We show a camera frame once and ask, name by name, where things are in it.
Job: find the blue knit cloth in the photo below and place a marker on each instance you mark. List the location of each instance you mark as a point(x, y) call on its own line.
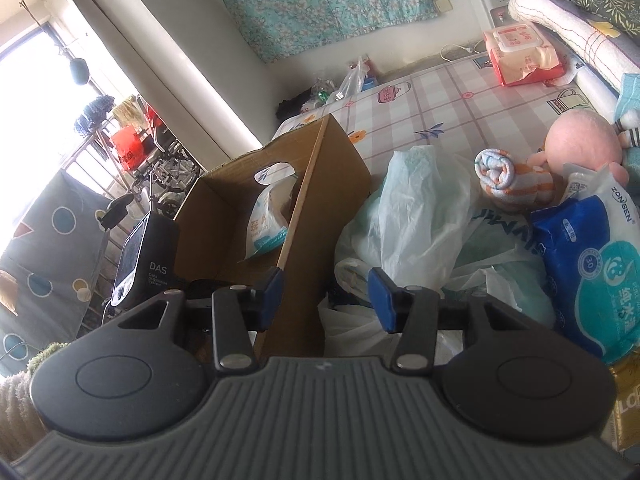
point(95, 112)

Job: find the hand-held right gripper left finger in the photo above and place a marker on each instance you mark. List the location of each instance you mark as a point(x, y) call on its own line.
point(272, 292)

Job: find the white plastic bag blue print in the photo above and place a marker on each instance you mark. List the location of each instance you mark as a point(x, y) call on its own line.
point(500, 240)

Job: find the white soft pouch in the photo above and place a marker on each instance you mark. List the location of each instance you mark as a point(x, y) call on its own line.
point(265, 225)

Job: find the wall socket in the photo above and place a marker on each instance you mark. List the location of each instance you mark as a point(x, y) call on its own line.
point(443, 6)

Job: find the gold tissue pack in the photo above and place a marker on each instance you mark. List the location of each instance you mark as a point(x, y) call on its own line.
point(625, 405)

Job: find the wheelchair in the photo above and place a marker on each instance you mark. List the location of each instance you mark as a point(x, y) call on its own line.
point(170, 170)

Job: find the small clear plastic bag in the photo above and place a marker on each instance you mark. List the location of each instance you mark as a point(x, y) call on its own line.
point(357, 77)

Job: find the red bag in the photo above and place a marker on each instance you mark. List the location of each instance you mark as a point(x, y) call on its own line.
point(127, 147)

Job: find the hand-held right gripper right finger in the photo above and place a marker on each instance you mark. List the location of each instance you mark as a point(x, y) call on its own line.
point(382, 300)

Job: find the brown cardboard box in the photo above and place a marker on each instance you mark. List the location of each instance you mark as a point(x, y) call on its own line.
point(330, 200)

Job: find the pink wet wipes pack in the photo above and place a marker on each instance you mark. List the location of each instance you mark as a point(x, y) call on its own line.
point(525, 55)

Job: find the green leaf print pillow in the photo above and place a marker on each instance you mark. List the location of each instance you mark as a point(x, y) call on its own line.
point(610, 7)

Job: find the pink plush toy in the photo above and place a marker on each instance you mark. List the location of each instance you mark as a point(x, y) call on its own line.
point(580, 142)

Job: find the blue wet wipes pack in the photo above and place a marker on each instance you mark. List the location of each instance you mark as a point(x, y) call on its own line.
point(590, 270)

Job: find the hanging metal hook rack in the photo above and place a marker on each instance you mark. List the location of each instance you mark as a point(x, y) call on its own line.
point(32, 5)

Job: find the blue checked cloth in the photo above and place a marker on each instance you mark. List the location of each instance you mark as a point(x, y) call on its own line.
point(631, 95)

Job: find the white water dispenser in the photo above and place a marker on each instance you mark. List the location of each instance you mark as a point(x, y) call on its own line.
point(492, 5)

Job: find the striped towel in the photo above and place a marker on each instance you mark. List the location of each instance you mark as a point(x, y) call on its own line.
point(500, 175)

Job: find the fuzzy green beige clothing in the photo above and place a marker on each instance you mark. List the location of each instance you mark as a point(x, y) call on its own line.
point(25, 400)

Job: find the translucent white plastic bag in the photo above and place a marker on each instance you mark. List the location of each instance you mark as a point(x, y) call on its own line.
point(420, 210)

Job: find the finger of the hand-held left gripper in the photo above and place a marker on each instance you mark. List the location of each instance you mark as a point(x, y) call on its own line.
point(197, 289)

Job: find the teal floral wall cloth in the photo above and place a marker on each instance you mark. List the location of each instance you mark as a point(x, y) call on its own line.
point(325, 5)

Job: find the rolled white quilt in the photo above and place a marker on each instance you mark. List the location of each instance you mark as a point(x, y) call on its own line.
point(560, 15)

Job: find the black cloth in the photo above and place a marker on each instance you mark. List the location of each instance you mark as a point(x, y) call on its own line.
point(292, 105)

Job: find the grey dotted blanket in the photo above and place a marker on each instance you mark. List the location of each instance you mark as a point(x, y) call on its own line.
point(50, 240)

